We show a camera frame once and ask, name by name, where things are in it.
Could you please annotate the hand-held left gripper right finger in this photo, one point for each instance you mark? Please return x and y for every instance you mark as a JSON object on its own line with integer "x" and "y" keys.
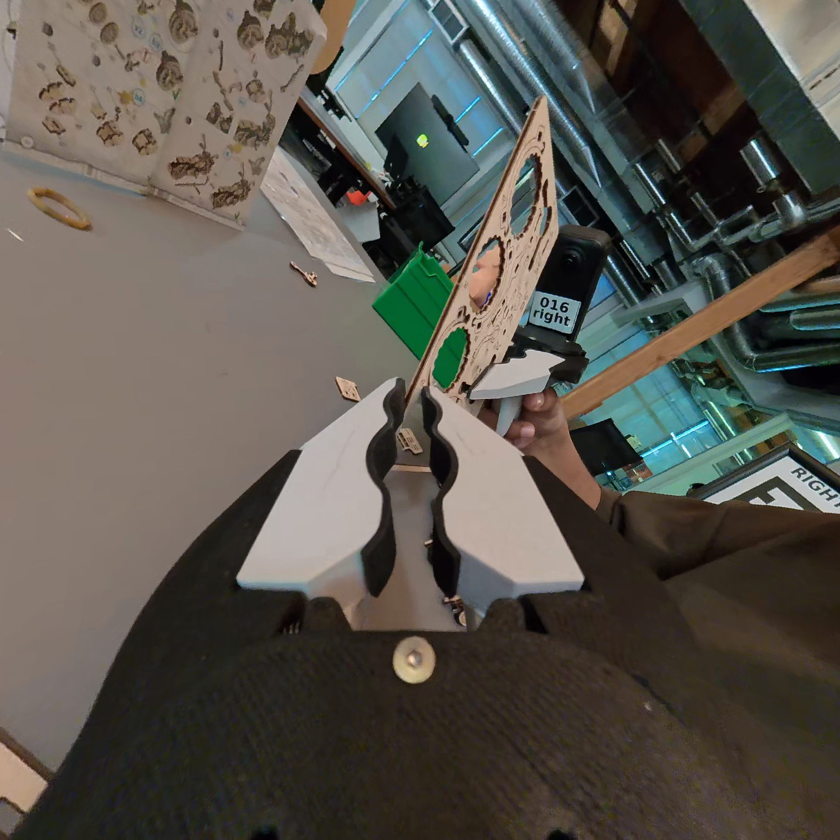
{"x": 512, "y": 518}

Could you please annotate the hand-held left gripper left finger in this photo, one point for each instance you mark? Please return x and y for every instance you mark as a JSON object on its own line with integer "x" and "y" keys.
{"x": 315, "y": 512}

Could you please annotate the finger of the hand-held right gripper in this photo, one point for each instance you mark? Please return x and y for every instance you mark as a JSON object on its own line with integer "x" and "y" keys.
{"x": 518, "y": 380}

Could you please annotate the wooden sheet with round holes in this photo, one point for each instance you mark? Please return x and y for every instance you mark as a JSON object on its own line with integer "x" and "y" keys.
{"x": 518, "y": 262}

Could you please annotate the wooden motorcycle model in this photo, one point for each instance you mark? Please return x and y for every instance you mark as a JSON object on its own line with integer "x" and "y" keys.
{"x": 454, "y": 610}

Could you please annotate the grey desk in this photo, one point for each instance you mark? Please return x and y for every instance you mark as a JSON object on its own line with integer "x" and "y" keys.
{"x": 164, "y": 394}

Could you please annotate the person's right hand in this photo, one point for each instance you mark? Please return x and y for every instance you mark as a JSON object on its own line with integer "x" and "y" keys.
{"x": 551, "y": 446}

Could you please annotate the notched wooden piece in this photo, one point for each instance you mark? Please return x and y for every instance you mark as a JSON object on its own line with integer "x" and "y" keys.
{"x": 409, "y": 441}

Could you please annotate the square wooden piece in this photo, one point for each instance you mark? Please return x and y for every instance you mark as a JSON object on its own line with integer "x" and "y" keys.
{"x": 348, "y": 388}

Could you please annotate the green plastic bin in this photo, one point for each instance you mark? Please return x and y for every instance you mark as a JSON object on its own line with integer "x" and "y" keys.
{"x": 413, "y": 302}

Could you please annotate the wooden beam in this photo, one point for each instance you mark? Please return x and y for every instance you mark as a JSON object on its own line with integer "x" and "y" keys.
{"x": 709, "y": 321}

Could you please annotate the small orange object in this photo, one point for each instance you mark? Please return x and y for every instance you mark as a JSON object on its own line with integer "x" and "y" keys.
{"x": 359, "y": 197}

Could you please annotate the key-shaped wooden piece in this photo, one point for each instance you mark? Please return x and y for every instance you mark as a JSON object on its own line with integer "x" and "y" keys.
{"x": 305, "y": 274}

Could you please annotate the clear plastic bag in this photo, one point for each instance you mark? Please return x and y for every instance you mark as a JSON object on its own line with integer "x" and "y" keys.
{"x": 315, "y": 223}

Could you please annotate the lettered marker poster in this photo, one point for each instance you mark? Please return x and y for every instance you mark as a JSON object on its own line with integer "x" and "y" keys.
{"x": 774, "y": 485}

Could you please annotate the person's olive sweater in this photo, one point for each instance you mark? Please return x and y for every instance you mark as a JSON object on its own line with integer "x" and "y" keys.
{"x": 754, "y": 656}

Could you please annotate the tan edged panel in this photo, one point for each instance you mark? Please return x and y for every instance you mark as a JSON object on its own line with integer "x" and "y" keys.
{"x": 331, "y": 33}

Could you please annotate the printed instruction booklet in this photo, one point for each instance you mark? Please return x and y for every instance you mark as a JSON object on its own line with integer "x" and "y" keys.
{"x": 151, "y": 98}

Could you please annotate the black wall screen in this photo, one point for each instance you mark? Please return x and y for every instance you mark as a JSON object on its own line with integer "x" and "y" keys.
{"x": 420, "y": 164}

